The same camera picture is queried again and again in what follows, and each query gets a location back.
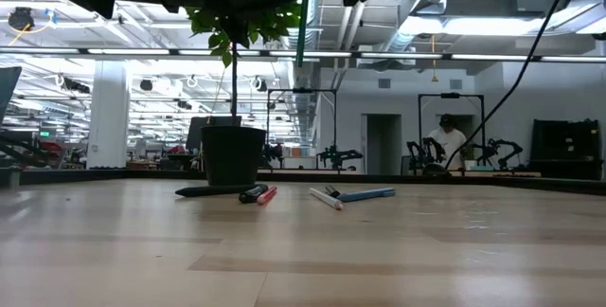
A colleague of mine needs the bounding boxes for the tilted computer monitor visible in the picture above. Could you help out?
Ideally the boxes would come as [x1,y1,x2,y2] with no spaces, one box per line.
[0,65,23,126]

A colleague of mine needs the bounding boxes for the green pencil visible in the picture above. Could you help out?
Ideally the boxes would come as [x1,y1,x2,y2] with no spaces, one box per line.
[295,0,312,69]

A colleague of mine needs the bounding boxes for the orange pencil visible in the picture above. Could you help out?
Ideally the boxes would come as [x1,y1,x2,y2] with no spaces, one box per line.
[256,185,279,207]

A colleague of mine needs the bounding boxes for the green leafy plant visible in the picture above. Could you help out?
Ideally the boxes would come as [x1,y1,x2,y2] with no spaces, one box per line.
[184,1,304,127]

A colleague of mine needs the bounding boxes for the black ceiling device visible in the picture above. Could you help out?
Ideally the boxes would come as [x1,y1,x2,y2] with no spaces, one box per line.
[8,7,36,32]

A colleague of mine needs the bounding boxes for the standing person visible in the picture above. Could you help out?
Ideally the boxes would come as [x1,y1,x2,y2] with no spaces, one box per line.
[427,113,469,172]

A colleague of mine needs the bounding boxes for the blue pen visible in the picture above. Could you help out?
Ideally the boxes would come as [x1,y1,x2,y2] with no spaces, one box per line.
[337,187,397,204]

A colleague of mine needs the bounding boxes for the black ballpoint pen rubber grip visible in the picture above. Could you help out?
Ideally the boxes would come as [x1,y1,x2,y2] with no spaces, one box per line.
[238,183,270,205]

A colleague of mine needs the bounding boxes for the small background plant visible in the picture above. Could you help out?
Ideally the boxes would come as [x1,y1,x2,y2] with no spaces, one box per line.
[461,144,477,172]

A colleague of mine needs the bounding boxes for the white pillar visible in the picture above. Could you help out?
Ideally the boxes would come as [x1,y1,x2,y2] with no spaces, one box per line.
[86,60,130,170]

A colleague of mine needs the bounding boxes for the long black power cable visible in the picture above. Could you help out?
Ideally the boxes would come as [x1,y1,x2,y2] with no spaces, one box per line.
[444,0,574,172]

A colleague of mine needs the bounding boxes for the black equipment case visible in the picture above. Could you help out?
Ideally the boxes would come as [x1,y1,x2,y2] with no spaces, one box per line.
[528,117,605,181]

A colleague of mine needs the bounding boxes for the yellow hanging cord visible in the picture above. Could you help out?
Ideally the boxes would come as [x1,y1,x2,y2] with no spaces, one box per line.
[429,34,439,83]

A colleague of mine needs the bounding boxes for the black stand frame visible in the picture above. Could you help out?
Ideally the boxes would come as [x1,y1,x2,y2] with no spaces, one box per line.
[417,92,487,172]

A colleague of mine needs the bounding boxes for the linear ceiling light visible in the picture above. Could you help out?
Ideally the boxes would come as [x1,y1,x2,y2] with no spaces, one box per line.
[0,46,606,63]

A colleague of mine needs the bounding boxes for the black plant pot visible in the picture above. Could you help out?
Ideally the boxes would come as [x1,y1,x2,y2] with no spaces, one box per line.
[200,125,268,187]

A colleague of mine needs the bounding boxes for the black background monitor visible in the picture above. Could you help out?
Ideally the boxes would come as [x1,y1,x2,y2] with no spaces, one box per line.
[185,116,242,153]

